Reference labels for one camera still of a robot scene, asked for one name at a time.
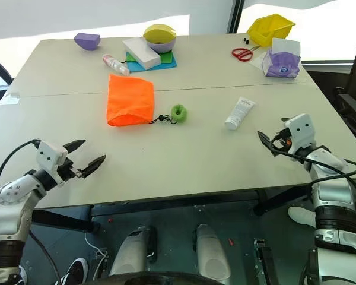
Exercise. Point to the purple angular bowl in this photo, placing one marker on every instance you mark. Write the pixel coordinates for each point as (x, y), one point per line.
(87, 41)

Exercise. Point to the green round sponge ball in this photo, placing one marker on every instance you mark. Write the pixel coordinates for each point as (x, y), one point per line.
(179, 114)

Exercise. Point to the blue flat mat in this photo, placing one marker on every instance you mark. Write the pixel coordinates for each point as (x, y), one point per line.
(166, 64)

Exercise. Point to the white cream tube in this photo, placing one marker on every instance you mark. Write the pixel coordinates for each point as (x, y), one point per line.
(240, 112)

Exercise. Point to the yellow bowl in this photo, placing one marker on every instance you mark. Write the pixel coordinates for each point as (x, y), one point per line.
(158, 33)

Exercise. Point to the white rectangular box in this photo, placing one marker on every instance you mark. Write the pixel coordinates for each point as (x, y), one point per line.
(142, 53)

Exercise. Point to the black and white shoe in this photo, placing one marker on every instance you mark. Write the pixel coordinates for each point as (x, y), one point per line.
(75, 271)

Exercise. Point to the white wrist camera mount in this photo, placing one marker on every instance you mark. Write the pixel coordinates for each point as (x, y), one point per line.
(49, 155)
(301, 130)

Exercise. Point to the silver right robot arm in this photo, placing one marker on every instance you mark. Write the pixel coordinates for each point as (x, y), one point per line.
(333, 196)

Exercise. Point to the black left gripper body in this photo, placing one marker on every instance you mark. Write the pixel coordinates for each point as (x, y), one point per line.
(68, 172)

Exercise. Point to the green flat cloth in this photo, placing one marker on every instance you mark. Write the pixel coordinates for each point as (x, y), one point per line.
(166, 57)

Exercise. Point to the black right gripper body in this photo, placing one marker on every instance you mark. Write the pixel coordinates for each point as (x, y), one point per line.
(283, 142)

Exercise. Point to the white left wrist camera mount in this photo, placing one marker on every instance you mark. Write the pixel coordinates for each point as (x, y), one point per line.
(49, 155)

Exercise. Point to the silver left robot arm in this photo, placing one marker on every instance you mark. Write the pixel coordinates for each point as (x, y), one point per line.
(10, 205)

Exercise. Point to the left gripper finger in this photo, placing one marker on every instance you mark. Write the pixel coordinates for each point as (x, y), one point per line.
(93, 165)
(74, 146)

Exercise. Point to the yellow plastic bin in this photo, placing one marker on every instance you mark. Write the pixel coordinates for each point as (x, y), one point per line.
(267, 29)

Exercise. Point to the black office chair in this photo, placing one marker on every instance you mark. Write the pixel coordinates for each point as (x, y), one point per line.
(354, 95)

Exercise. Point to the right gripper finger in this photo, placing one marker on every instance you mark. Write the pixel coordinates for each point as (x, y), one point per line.
(267, 141)
(285, 120)

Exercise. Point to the dark window pillar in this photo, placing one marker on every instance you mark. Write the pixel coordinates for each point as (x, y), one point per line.
(235, 16)

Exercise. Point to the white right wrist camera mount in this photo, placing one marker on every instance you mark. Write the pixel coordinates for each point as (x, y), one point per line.
(301, 130)

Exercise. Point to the silver robot foot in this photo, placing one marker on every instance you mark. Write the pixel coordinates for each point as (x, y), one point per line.
(130, 255)
(210, 255)

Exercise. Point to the black table frame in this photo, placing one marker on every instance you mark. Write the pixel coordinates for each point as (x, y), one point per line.
(65, 221)

